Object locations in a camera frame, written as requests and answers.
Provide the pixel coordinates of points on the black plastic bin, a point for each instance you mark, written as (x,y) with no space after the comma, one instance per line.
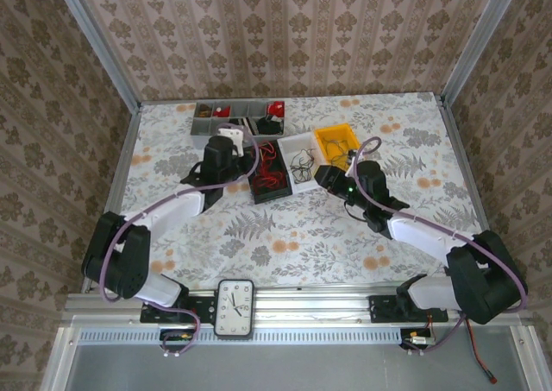
(271,197)

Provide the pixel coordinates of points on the yellow plastic bin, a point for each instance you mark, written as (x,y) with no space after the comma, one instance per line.
(321,131)

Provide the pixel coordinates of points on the white plastic bin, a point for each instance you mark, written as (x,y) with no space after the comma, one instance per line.
(286,143)

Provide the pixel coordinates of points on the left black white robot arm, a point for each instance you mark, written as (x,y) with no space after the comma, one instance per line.
(172,214)

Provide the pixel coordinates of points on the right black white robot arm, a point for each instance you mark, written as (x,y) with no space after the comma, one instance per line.
(427,240)

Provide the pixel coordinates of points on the black white striped sock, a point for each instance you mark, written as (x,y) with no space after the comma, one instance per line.
(246,122)

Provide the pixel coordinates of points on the grey compartment organizer box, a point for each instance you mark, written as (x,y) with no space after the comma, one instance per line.
(202,128)

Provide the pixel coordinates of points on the black cloth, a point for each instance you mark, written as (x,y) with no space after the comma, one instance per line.
(269,127)

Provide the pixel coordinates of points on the red white santa hat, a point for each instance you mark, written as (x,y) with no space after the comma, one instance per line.
(276,108)
(221,111)

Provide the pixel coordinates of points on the brown small items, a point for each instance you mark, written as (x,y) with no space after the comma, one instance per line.
(203,112)

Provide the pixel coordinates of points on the floral tablecloth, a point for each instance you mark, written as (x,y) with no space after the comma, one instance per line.
(302,257)

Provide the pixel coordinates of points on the black framed white clock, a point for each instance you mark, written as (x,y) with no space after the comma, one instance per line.
(234,309)

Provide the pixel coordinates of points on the black power connector box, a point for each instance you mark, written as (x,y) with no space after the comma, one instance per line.
(177,339)
(418,340)

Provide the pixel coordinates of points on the grey metal panel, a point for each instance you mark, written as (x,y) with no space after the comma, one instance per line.
(280,369)

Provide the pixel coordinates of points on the aluminium side rail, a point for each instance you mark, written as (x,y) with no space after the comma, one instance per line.
(115,192)
(459,149)

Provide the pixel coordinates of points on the aluminium front rail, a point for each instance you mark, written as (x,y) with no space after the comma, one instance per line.
(310,304)

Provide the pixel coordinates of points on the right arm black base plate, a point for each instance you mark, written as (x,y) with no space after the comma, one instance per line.
(384,309)

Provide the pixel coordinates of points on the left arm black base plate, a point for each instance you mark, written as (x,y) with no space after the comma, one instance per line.
(207,309)

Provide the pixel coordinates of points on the aluminium frame post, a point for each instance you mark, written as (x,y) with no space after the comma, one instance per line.
(103,50)
(479,41)

